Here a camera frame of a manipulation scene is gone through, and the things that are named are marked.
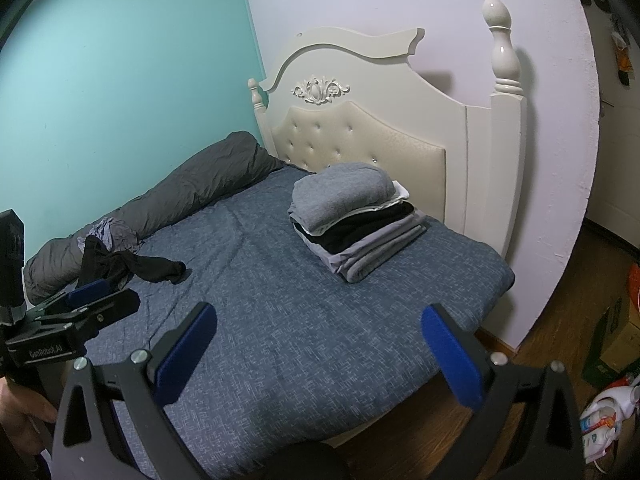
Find green cardboard box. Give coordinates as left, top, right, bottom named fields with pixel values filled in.
left=582, top=300, right=640, bottom=386

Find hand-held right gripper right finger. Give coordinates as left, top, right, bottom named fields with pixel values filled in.
left=415, top=303, right=586, bottom=480

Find crumpled blue-grey cloth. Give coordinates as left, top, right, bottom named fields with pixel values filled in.
left=77, top=217, right=143, bottom=256

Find dark grey rolled duvet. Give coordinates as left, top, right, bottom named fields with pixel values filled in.
left=24, top=131, right=286, bottom=306

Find grey sweater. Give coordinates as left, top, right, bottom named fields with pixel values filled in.
left=287, top=162, right=397, bottom=235

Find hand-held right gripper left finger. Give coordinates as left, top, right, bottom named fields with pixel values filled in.
left=51, top=302, right=221, bottom=480

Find cream bed headboard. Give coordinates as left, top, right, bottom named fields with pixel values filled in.
left=247, top=0, right=528, bottom=261

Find orange hanging item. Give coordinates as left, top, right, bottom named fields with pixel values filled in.
left=612, top=30, right=632, bottom=86

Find light lilac folded garment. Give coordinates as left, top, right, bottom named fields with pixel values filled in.
left=300, top=212, right=428, bottom=271

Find black tights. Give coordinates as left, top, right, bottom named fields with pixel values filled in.
left=80, top=235, right=187, bottom=291

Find person's left hand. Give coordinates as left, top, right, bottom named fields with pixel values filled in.
left=0, top=380, right=58, bottom=466

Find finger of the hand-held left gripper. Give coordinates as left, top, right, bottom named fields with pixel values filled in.
left=30, top=280, right=112, bottom=319
left=75, top=288, right=141, bottom=333

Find grey folded garment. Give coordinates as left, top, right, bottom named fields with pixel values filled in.
left=335, top=225, right=428, bottom=283

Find white and red plastic bag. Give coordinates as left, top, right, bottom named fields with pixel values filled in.
left=580, top=375, right=640, bottom=466

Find blue patterned bed cover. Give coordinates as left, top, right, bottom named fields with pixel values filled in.
left=22, top=162, right=516, bottom=480

